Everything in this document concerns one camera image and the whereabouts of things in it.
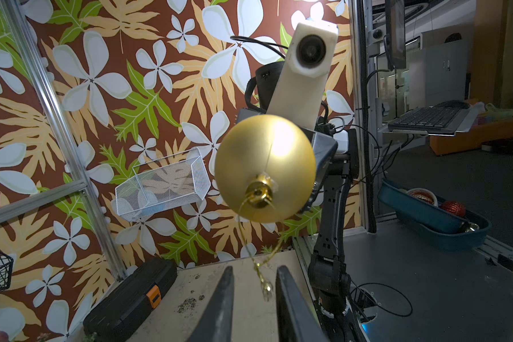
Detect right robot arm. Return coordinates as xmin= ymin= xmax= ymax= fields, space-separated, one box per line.
xmin=216 ymin=24 xmax=367 ymax=341

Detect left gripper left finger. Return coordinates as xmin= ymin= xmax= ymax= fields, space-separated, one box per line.
xmin=188 ymin=266 xmax=235 ymax=342

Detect white wire basket right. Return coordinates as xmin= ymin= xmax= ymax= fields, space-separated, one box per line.
xmin=113 ymin=148 xmax=211 ymax=222

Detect black tool case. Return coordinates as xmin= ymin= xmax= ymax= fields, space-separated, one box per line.
xmin=84 ymin=258 xmax=178 ymax=341

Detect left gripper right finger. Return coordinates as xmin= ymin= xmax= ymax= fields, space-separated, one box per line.
xmin=276 ymin=266 xmax=329 ymax=342

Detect black computer keyboard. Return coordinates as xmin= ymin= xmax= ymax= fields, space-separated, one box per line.
xmin=388 ymin=101 xmax=471 ymax=134

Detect dark teal bin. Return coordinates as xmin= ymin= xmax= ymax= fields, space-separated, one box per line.
xmin=378 ymin=180 xmax=492 ymax=252

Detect red ornament in bin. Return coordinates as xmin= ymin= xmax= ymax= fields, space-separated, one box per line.
xmin=440 ymin=200 xmax=467 ymax=218

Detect gold ornament ball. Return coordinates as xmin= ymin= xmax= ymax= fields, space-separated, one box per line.
xmin=215 ymin=108 xmax=316 ymax=246

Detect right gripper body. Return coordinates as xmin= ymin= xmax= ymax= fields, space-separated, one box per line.
xmin=237 ymin=109 xmax=338 ymax=212

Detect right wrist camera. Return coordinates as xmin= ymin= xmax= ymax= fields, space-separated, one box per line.
xmin=266 ymin=20 xmax=339 ymax=130

